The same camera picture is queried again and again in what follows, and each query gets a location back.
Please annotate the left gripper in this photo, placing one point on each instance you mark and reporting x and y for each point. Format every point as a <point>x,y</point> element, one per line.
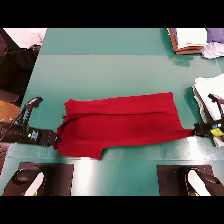
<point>42,136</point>

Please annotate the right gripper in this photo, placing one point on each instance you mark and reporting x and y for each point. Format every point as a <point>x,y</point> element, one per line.
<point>203,129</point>

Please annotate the red T-shirt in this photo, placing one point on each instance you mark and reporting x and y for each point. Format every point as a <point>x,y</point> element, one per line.
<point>123,123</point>

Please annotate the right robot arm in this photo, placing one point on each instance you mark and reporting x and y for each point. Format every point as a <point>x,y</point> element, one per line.
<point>170,181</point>

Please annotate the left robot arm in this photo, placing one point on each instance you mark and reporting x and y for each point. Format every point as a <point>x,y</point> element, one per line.
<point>50,180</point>

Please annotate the white garment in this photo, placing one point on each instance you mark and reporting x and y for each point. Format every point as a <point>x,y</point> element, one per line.
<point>208,87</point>
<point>191,36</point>

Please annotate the lavender garment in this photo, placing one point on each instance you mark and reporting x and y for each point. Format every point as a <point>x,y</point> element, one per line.
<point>213,50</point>

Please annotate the purple garment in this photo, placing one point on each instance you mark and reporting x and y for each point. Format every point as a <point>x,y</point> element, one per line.
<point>216,34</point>

